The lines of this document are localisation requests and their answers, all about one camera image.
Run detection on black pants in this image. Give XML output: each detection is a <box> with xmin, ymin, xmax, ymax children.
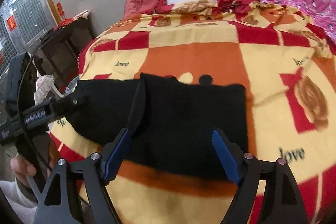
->
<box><xmin>64</xmin><ymin>72</ymin><xmax>248</xmax><ymax>180</ymax></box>

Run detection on person's left hand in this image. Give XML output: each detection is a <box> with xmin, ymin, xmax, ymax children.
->
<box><xmin>10</xmin><ymin>156</ymin><xmax>37</xmax><ymax>187</ymax></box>

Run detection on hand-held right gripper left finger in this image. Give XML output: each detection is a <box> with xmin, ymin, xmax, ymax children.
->
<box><xmin>33</xmin><ymin>128</ymin><xmax>132</xmax><ymax>224</ymax></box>

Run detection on checked red yellow printed blanket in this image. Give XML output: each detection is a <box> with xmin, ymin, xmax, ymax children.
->
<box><xmin>49</xmin><ymin>1</ymin><xmax>336</xmax><ymax>224</ymax></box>

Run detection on metal grille door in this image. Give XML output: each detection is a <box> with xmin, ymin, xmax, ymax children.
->
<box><xmin>0</xmin><ymin>0</ymin><xmax>62</xmax><ymax>75</ymax></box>

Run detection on red cloth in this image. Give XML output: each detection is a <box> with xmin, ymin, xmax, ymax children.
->
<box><xmin>56</xmin><ymin>18</ymin><xmax>76</xmax><ymax>29</ymax></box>

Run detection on white cloth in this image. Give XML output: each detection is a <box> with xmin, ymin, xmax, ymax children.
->
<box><xmin>34</xmin><ymin>75</ymin><xmax>65</xmax><ymax>104</ymax></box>

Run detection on dark wooden table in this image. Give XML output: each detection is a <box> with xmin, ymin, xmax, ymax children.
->
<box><xmin>31</xmin><ymin>13</ymin><xmax>96</xmax><ymax>88</ymax></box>

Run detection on person's left forearm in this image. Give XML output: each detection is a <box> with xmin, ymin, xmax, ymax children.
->
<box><xmin>0</xmin><ymin>178</ymin><xmax>40</xmax><ymax>224</ymax></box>

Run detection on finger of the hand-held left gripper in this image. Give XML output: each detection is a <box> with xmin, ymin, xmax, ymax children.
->
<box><xmin>51</xmin><ymin>93</ymin><xmax>90</xmax><ymax>119</ymax></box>

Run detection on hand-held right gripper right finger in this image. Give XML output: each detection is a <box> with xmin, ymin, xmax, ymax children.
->
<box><xmin>211</xmin><ymin>129</ymin><xmax>309</xmax><ymax>224</ymax></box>

